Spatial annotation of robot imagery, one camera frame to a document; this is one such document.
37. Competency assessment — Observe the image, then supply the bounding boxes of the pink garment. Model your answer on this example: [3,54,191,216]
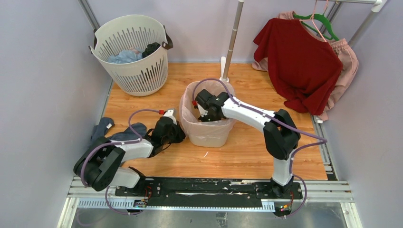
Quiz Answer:
[251,11,360,122]

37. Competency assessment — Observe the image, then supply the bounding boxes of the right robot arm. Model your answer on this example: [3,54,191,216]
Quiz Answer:
[192,89,301,199]

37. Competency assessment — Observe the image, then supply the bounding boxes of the pink clothes hanger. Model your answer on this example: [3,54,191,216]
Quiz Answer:
[294,0,338,42]

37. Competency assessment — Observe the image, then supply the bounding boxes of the pink plastic trash bag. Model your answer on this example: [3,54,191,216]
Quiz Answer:
[179,80,236,137]

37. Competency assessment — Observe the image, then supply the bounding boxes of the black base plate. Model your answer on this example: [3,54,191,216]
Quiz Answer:
[115,177,303,209]

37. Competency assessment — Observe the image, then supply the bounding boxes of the red t-shirt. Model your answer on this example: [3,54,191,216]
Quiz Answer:
[253,18,344,116]

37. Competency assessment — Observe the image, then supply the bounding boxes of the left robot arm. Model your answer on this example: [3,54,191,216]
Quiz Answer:
[73,116,185,196]

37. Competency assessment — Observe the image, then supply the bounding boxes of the corner aluminium profile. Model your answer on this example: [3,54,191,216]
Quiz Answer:
[78,0,100,30]

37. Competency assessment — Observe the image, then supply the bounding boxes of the right rack pole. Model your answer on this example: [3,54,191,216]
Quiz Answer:
[326,0,387,48]

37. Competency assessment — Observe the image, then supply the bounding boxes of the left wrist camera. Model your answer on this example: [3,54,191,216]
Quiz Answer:
[157,109,178,125]

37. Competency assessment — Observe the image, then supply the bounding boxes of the aluminium frame rail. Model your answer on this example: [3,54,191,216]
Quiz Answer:
[58,177,362,228]

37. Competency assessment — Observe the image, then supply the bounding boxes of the blue plastic bag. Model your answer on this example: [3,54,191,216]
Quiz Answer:
[107,48,143,64]

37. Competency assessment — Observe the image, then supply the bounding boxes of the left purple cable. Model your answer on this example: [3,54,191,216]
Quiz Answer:
[79,109,164,217]

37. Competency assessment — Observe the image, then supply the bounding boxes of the white slotted laundry basket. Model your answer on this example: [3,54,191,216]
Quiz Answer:
[90,15,173,96]

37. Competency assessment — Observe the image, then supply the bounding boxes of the clothes rack pole with foot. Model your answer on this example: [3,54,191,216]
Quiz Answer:
[219,0,244,82]

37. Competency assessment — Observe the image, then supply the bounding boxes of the black plastic bag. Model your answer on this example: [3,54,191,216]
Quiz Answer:
[142,42,161,58]

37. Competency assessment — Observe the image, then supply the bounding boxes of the green clothes hanger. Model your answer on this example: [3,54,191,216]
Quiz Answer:
[292,13,340,41]

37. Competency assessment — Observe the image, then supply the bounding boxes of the grey-blue cloth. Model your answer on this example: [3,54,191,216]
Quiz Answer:
[89,117,147,145]

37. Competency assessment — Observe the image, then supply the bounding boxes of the beige plastic trash bin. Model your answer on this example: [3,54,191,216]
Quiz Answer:
[188,125,232,148]

